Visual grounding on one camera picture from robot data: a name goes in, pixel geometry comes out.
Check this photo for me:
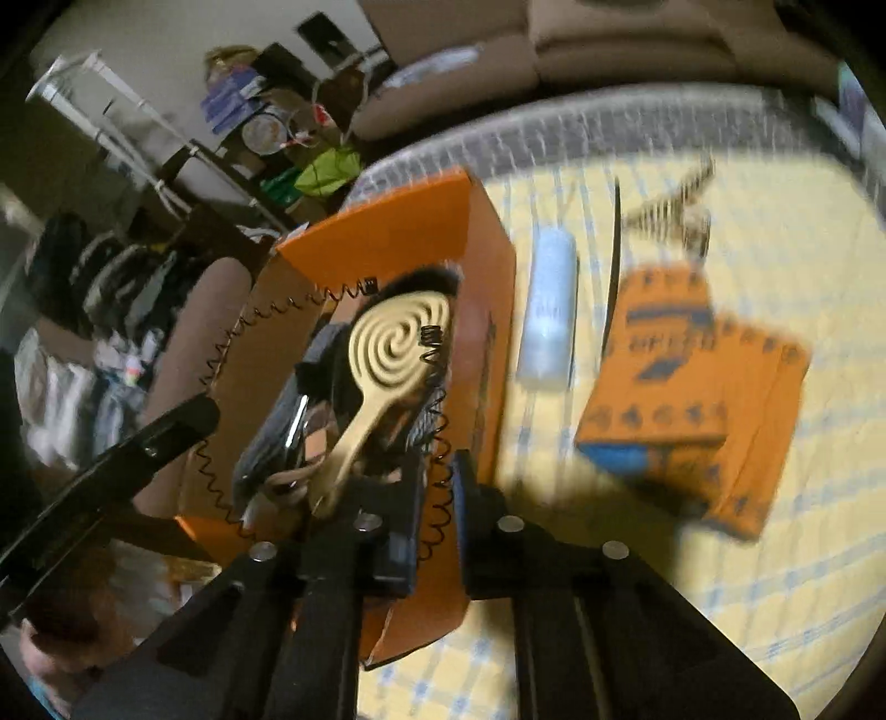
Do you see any yellow plaid blanket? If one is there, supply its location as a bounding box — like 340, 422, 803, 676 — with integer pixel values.
353, 138, 886, 720

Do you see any orange cardboard box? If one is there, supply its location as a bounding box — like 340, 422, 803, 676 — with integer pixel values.
173, 166, 517, 672

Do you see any dark wooden side table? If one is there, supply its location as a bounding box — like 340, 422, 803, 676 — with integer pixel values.
164, 137, 300, 233

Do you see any orange crayon box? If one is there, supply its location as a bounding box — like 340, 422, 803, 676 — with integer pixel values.
574, 266, 813, 542

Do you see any brown sofa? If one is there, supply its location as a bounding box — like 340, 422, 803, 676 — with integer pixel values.
349, 0, 854, 140

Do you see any black coiled cord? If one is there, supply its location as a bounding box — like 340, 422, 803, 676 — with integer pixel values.
197, 277, 456, 563

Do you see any tan bolster cushion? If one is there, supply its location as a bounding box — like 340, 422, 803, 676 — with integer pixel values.
142, 255, 254, 522

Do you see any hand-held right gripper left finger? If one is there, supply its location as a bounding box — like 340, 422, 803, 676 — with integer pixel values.
76, 457, 425, 720

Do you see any white cosmetic tube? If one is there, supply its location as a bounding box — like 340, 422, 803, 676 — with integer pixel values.
516, 225, 580, 386

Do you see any pile of clothes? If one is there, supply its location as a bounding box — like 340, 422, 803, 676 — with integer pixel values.
14, 213, 182, 473

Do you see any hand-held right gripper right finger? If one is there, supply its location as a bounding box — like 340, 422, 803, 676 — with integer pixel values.
450, 449, 811, 720

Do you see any grey pebble-pattern mat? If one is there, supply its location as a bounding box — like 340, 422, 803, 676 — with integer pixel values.
349, 83, 874, 203

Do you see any white metal rack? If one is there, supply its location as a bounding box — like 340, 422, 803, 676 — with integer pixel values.
26, 52, 189, 210

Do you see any beige wooden hairbrush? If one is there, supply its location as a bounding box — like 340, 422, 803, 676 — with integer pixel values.
308, 291, 455, 520

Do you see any blue box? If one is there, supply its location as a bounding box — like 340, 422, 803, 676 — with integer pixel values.
202, 73, 268, 134

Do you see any green bag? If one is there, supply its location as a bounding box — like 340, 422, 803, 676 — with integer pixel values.
263, 145, 365, 203

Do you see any striped hair clip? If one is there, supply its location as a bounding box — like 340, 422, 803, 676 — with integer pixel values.
623, 156, 718, 259

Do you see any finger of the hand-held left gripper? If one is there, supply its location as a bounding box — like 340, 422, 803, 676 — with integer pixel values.
0, 393, 223, 624

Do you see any thin black paintbrush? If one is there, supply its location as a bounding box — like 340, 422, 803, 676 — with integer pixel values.
600, 176, 625, 362

